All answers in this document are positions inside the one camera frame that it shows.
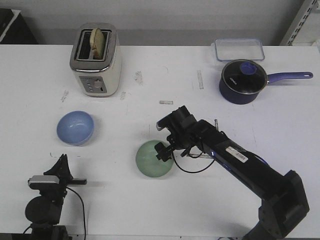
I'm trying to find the green bowl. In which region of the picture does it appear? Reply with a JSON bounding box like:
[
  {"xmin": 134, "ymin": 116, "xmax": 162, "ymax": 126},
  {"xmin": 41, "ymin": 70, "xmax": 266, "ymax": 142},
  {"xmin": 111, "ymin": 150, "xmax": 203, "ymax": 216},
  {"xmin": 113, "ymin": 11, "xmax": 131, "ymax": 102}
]
[{"xmin": 135, "ymin": 140, "xmax": 174, "ymax": 178}]

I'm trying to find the clear plastic food container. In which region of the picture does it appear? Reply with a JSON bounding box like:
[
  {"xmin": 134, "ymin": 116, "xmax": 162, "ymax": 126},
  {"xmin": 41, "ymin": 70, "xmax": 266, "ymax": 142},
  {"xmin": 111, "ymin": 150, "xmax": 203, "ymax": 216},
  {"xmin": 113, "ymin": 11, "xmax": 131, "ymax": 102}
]
[{"xmin": 211, "ymin": 38, "xmax": 265, "ymax": 62}]

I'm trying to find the slice of toast bread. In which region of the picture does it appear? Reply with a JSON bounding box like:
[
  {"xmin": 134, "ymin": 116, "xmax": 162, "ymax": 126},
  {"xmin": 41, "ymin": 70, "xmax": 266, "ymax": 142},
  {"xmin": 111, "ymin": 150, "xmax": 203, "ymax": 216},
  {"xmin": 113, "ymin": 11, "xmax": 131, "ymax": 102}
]
[{"xmin": 89, "ymin": 28, "xmax": 105, "ymax": 60}]

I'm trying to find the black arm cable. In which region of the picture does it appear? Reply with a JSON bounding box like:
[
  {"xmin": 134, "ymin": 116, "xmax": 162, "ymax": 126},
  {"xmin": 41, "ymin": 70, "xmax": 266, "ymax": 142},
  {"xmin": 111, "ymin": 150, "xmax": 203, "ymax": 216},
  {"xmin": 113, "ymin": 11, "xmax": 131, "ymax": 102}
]
[
  {"xmin": 171, "ymin": 147, "xmax": 216, "ymax": 174},
  {"xmin": 63, "ymin": 186, "xmax": 87, "ymax": 238}
]

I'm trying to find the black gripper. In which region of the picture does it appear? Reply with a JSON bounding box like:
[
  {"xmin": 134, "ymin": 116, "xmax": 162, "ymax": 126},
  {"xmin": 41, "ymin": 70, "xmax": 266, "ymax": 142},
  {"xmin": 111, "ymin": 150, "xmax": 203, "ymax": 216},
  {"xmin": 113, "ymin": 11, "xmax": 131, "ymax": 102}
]
[
  {"xmin": 37, "ymin": 154, "xmax": 87, "ymax": 198},
  {"xmin": 154, "ymin": 105, "xmax": 197, "ymax": 162}
]

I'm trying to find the dark blue saucepan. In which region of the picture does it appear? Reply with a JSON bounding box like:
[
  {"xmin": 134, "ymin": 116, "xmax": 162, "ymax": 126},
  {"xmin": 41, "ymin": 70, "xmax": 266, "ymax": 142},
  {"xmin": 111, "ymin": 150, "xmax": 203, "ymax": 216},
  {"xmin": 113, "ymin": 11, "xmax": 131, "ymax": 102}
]
[{"xmin": 219, "ymin": 59, "xmax": 313, "ymax": 105}]

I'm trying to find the glass pot lid blue knob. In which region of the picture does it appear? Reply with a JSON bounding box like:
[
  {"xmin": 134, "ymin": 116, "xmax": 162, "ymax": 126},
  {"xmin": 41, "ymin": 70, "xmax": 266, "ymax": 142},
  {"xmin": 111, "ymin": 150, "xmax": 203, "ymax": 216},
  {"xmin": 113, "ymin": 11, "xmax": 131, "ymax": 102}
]
[{"xmin": 221, "ymin": 59, "xmax": 268, "ymax": 95}]

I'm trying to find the cream and chrome toaster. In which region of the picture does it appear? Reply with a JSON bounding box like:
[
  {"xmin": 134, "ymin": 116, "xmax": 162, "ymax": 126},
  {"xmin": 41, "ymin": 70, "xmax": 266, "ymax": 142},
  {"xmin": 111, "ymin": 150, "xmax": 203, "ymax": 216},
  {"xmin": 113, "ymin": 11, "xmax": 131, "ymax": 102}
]
[{"xmin": 69, "ymin": 22, "xmax": 122, "ymax": 97}]

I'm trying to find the grey metal shelf upright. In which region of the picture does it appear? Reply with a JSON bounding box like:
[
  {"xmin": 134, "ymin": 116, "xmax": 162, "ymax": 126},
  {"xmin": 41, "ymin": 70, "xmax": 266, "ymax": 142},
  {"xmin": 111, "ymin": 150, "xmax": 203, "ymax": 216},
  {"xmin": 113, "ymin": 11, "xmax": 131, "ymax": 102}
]
[{"xmin": 279, "ymin": 0, "xmax": 320, "ymax": 46}]

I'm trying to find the blue bowl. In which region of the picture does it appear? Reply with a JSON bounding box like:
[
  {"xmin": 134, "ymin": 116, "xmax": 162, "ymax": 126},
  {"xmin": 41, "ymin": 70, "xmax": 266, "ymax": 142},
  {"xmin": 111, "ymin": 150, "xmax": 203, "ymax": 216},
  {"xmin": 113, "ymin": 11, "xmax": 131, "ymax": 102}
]
[{"xmin": 56, "ymin": 110, "xmax": 95, "ymax": 146}]

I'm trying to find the black box in corner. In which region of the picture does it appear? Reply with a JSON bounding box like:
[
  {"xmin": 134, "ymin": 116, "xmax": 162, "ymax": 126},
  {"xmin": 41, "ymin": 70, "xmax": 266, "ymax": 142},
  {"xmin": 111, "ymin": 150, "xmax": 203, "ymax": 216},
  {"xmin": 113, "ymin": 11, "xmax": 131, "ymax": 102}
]
[{"xmin": 0, "ymin": 8, "xmax": 38, "ymax": 45}]

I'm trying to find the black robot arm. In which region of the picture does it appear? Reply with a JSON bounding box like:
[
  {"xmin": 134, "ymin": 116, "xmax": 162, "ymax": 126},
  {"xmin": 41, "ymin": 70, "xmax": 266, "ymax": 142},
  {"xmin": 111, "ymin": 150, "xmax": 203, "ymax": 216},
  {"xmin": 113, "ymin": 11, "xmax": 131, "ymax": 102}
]
[
  {"xmin": 22, "ymin": 154, "xmax": 87, "ymax": 240},
  {"xmin": 154, "ymin": 106, "xmax": 310, "ymax": 240}
]

